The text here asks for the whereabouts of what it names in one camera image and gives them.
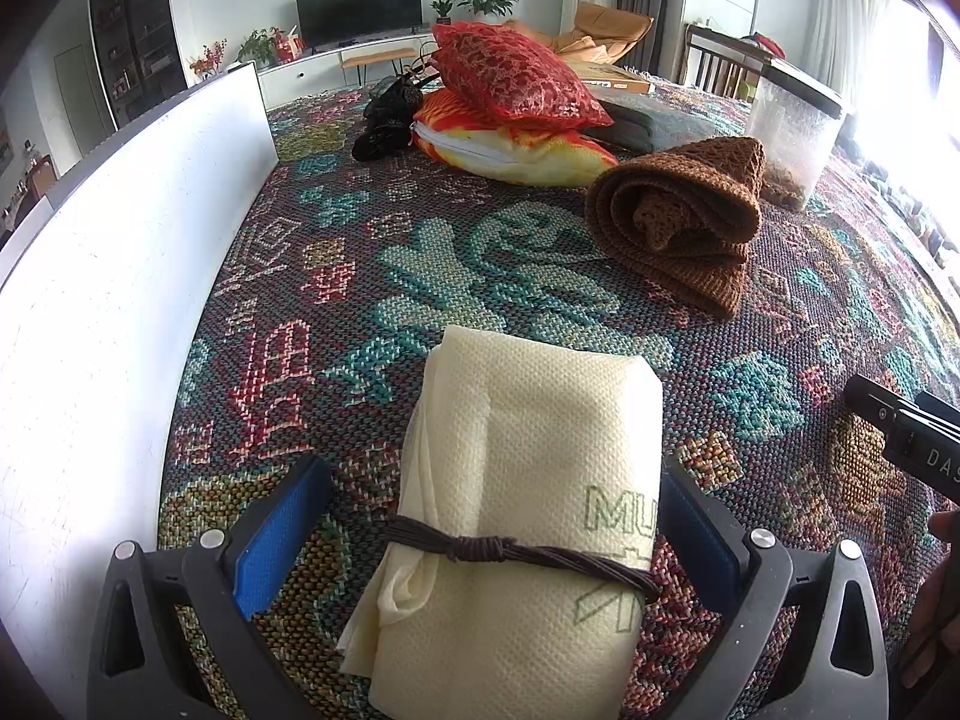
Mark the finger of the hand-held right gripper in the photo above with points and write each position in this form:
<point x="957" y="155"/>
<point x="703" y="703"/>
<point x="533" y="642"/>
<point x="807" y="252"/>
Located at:
<point x="870" y="399"/>

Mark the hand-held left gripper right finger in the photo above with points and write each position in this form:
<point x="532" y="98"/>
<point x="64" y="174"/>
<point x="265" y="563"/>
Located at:
<point x="705" y="547"/>

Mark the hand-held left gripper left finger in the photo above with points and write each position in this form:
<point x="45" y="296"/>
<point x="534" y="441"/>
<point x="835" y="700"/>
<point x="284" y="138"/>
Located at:
<point x="281" y="540"/>

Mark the cream cloth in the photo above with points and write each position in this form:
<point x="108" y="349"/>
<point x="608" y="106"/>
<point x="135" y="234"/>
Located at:
<point x="510" y="435"/>

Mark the person's right hand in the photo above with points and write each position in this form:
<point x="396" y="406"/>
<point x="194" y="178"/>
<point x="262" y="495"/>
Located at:
<point x="937" y="592"/>

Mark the clear plastic container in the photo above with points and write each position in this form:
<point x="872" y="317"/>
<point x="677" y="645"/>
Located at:
<point x="795" y="135"/>

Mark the brown knitted cloth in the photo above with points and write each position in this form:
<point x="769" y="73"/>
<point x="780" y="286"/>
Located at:
<point x="675" y="195"/>

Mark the white board panel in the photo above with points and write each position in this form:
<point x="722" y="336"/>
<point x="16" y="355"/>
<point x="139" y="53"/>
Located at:
<point x="112" y="300"/>

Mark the colourful woven blanket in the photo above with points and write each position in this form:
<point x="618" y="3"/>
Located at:
<point x="525" y="277"/>

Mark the dark grey folded cloth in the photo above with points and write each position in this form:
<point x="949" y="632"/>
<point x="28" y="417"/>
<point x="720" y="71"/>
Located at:
<point x="630" y="127"/>

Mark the wooden chair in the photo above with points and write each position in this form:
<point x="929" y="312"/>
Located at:
<point x="712" y="67"/>

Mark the flat cardboard box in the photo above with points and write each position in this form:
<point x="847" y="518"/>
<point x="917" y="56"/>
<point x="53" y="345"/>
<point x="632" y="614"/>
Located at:
<point x="611" y="76"/>

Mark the orange yellow cushion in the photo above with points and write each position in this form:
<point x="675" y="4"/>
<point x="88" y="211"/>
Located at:
<point x="525" y="154"/>

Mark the orange lounge chair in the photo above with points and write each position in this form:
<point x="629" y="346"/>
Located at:
<point x="607" y="26"/>

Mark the grey curtain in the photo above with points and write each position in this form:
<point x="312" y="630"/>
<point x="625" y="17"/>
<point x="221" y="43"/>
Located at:
<point x="643" y="0"/>

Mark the white television cabinet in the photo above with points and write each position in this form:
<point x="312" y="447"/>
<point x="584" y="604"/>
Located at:
<point x="307" y="79"/>

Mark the red patterned cushion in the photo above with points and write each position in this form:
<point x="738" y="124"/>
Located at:
<point x="510" y="75"/>

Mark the red flower arrangement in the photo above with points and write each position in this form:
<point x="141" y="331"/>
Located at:
<point x="207" y="58"/>

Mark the white door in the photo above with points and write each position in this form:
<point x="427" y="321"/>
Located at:
<point x="75" y="97"/>

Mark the wooden bench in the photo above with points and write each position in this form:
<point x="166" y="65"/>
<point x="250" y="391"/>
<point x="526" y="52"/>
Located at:
<point x="379" y="57"/>

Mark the red gift box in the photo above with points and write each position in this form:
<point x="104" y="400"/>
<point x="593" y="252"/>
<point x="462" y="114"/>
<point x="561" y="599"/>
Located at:
<point x="287" y="46"/>

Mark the bushy green potted plant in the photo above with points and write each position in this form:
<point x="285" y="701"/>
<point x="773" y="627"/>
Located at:
<point x="257" y="46"/>

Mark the dark display cabinet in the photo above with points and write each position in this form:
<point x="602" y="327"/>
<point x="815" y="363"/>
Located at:
<point x="135" y="30"/>

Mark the black television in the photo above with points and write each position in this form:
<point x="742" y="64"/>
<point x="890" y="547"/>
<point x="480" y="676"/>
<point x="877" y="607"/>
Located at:
<point x="358" y="9"/>

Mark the small potted plant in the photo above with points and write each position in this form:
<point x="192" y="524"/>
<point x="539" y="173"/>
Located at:
<point x="442" y="12"/>

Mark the large green potted plant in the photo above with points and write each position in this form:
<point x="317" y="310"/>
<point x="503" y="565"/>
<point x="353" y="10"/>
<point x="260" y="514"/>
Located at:
<point x="486" y="1"/>

